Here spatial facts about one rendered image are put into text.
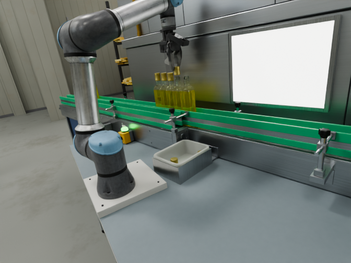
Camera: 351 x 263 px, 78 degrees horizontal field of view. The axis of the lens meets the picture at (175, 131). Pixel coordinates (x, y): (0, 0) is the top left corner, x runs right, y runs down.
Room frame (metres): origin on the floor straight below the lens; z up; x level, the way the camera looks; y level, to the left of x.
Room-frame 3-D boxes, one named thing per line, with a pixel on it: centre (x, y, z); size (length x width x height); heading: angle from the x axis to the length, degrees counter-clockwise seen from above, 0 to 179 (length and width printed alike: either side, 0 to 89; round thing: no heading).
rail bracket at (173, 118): (1.06, -0.01, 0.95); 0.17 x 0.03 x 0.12; 132
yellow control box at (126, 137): (1.34, 0.32, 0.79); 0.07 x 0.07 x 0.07; 42
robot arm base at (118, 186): (0.77, 0.27, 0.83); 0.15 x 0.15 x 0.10
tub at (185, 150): (0.91, -0.02, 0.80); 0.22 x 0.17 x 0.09; 132
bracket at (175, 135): (1.08, -0.03, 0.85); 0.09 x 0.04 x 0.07; 132
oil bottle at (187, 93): (1.17, -0.09, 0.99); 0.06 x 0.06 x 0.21; 43
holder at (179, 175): (0.93, -0.04, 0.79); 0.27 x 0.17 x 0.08; 132
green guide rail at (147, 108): (1.78, 0.54, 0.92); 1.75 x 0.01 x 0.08; 42
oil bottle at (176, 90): (1.21, -0.05, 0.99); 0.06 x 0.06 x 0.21; 42
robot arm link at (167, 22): (1.22, -0.03, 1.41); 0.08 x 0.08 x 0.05
